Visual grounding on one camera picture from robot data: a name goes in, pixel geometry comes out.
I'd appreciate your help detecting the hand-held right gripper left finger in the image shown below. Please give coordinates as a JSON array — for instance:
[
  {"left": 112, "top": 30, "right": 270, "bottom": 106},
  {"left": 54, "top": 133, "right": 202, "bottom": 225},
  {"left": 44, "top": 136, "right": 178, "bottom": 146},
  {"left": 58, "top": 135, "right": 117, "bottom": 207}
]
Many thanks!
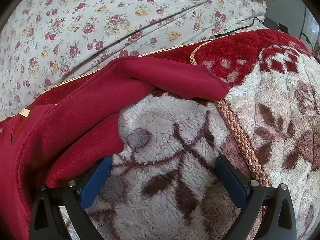
[{"left": 29, "top": 156, "right": 113, "bottom": 240}]

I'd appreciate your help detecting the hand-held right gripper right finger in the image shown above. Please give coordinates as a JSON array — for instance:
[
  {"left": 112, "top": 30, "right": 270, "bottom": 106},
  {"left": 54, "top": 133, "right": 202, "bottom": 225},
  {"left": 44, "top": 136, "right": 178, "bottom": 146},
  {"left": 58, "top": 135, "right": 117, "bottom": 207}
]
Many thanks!
[{"left": 214, "top": 155, "right": 298, "bottom": 240}]

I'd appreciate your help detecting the dark red fleece garment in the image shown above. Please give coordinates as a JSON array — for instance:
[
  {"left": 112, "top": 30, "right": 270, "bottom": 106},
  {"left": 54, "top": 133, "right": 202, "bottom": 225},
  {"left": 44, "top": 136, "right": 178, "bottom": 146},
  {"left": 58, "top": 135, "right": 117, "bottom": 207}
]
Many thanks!
[{"left": 0, "top": 56, "right": 230, "bottom": 240}]

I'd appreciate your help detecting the red and white plush blanket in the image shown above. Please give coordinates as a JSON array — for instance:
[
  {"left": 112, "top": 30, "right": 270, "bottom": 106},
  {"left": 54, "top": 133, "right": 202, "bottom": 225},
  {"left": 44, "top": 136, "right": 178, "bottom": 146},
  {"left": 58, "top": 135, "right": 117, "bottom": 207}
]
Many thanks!
[{"left": 0, "top": 29, "right": 320, "bottom": 240}]

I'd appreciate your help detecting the black power adapter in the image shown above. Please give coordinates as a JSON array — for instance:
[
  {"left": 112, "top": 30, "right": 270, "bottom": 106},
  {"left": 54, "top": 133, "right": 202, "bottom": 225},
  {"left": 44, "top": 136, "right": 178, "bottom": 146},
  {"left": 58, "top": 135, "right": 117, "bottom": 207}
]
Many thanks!
[{"left": 264, "top": 17, "right": 288, "bottom": 33}]

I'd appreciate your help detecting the floral print quilt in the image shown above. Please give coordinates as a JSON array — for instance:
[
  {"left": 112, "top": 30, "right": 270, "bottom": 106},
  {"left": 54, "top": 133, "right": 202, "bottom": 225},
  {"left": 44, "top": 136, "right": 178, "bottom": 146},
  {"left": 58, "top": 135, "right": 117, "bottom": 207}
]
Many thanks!
[{"left": 0, "top": 0, "right": 268, "bottom": 120}]

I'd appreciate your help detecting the black cable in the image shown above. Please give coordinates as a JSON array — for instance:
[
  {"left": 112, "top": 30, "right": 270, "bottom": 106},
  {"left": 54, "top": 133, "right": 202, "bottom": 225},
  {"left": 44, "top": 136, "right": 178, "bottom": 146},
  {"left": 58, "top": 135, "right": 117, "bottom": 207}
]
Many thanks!
[
  {"left": 300, "top": 31, "right": 314, "bottom": 49},
  {"left": 210, "top": 17, "right": 267, "bottom": 40}
]

